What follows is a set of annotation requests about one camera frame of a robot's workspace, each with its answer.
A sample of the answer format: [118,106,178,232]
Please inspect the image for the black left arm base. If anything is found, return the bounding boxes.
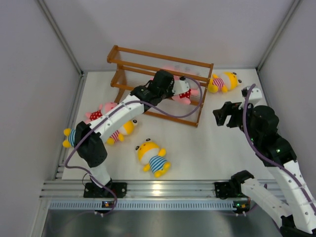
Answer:
[83,179,127,198]

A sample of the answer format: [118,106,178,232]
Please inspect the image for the yellow toy blue stripes centre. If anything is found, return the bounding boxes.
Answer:
[135,138,171,178]

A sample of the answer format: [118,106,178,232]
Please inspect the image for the brown wooden toy shelf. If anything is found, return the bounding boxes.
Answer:
[107,45,214,127]

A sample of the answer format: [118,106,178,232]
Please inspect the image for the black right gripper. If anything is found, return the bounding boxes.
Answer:
[213,99,260,143]

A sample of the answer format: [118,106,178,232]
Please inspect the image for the yellow toy blue stripes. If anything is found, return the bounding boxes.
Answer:
[135,138,171,178]
[62,128,76,148]

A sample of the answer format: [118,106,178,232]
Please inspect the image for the yellow toy pink stripes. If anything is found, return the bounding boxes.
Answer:
[207,72,242,93]
[106,119,138,145]

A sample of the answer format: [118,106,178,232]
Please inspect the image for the aluminium mounting rail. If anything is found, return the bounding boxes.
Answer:
[40,180,254,211]

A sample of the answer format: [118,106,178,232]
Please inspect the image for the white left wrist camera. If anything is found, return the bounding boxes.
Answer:
[172,77,191,96]

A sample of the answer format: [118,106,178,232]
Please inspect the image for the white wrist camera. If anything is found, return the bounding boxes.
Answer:
[172,77,191,96]
[241,86,263,106]

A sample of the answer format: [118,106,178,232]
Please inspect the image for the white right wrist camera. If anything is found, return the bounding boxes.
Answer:
[241,86,263,106]

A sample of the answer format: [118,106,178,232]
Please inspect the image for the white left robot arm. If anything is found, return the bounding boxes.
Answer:
[75,70,174,197]

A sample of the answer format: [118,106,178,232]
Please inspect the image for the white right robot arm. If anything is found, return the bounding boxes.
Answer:
[213,102,316,237]

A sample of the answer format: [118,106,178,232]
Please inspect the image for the pink toy red dots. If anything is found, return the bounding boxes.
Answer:
[172,89,199,105]
[85,102,118,124]
[162,65,199,80]

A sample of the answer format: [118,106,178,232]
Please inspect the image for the yellow toy blue stripes left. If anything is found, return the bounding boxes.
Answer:
[62,128,76,148]

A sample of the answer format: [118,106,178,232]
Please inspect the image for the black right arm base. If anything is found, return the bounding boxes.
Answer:
[214,170,254,199]

